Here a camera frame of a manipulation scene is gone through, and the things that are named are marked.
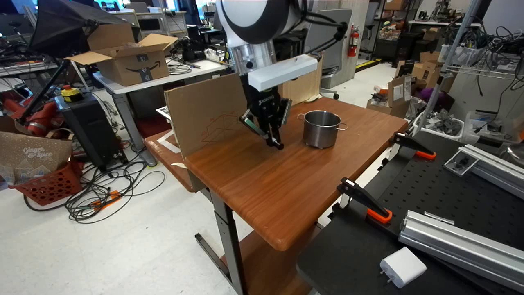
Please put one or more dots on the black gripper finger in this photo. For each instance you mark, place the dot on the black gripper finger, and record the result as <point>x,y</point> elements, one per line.
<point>269,139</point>
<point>277,139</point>

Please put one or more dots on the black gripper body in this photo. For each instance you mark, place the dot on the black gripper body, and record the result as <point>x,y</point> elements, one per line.
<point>266,111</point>

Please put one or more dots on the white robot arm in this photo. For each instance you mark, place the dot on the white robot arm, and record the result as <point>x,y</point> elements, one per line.
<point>251,28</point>

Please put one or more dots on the stainless steel pot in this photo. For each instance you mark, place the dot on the stainless steel pot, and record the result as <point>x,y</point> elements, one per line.
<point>322,128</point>

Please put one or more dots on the wooden table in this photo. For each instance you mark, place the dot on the wooden table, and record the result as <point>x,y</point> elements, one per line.
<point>266,201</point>

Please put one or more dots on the brown cardboard backdrop panel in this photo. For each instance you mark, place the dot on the brown cardboard backdrop panel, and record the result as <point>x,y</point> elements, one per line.
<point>205,111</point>

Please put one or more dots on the front black orange clamp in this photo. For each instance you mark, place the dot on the front black orange clamp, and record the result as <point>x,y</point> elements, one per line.
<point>376,210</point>

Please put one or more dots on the black orange clamp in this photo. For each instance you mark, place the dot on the black orange clamp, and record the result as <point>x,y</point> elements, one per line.
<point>420,149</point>
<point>376,210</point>

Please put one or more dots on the white work table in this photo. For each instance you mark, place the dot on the white work table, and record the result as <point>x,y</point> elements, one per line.
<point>140,87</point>

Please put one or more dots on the rear black orange clamp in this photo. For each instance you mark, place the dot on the rear black orange clamp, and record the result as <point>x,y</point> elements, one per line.
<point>420,149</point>

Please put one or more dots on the open Amazon cardboard box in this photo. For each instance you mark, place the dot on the open Amazon cardboard box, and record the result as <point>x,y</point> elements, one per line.
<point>123,59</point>

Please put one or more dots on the black perforated breadboard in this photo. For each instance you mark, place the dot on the black perforated breadboard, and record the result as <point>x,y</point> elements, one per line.
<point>344,257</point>

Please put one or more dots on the black box with emergency button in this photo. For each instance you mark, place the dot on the black box with emergency button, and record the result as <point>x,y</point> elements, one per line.
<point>91,126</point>

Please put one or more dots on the white power adapter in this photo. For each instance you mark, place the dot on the white power adapter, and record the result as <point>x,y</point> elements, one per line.
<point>402,267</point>

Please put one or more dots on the red plastic basket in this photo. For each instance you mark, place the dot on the red plastic basket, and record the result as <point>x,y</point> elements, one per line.
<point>53,185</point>

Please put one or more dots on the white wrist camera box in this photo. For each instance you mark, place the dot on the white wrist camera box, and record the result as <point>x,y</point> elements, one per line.
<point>281,72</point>

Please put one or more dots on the short aluminium extrusion rail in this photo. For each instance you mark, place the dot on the short aluminium extrusion rail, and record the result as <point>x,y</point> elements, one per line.
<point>500,172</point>

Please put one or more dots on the long aluminium extrusion rail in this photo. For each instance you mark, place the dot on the long aluminium extrusion rail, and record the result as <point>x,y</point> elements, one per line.
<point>471,251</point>

